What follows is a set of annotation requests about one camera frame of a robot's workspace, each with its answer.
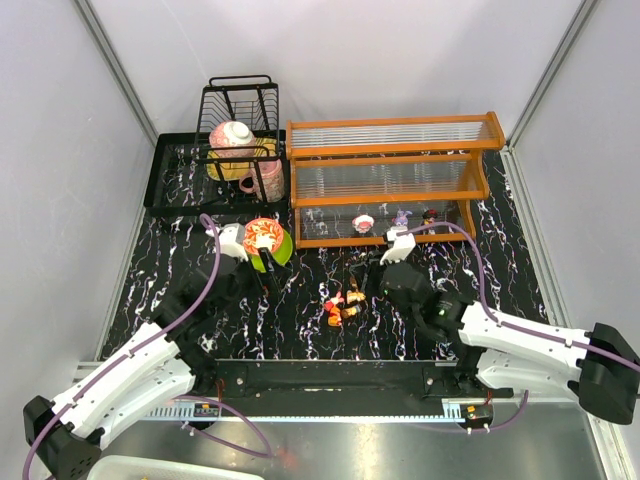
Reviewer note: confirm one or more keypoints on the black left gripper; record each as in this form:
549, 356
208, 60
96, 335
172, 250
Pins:
255, 272

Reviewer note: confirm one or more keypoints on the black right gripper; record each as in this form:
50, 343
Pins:
373, 270

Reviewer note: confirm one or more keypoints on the brown rabbit toy figure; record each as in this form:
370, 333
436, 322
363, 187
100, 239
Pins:
355, 296

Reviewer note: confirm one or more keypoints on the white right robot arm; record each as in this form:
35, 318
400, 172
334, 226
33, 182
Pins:
597, 368

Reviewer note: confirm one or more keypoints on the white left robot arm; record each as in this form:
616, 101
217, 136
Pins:
160, 362

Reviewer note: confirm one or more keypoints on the wooden tiered display shelf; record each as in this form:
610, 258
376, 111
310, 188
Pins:
344, 168

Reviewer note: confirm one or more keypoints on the lime green plate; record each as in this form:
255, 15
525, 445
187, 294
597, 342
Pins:
281, 255

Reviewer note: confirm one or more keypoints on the orange patterned white bowl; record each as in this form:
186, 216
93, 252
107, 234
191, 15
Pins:
262, 233

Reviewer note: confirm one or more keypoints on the pink white lamb toy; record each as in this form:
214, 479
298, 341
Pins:
362, 224

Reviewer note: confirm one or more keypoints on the pink piglet toy figure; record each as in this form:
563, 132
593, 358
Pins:
334, 302

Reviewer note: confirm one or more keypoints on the purple bunny toy figure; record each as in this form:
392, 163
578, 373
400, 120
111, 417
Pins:
402, 218

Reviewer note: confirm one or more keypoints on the yellow bear toy figure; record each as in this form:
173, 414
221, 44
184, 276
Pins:
335, 318

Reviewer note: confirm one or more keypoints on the Snow White toy figure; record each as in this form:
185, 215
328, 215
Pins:
429, 217

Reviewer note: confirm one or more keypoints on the pink floral mug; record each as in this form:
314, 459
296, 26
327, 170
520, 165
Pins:
266, 180

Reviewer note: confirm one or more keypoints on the yellow plate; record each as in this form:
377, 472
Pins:
227, 164

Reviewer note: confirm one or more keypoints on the black drain tray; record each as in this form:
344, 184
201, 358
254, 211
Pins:
179, 184

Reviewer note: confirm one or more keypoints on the pink floral bowl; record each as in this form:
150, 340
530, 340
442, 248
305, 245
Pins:
232, 139

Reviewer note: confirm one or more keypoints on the white plastic bin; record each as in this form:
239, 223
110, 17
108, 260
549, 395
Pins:
118, 467

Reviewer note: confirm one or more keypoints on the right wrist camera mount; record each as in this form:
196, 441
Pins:
400, 243

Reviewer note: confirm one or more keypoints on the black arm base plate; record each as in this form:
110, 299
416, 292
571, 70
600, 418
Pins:
242, 378

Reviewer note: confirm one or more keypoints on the black wire dish rack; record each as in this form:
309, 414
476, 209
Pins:
250, 99

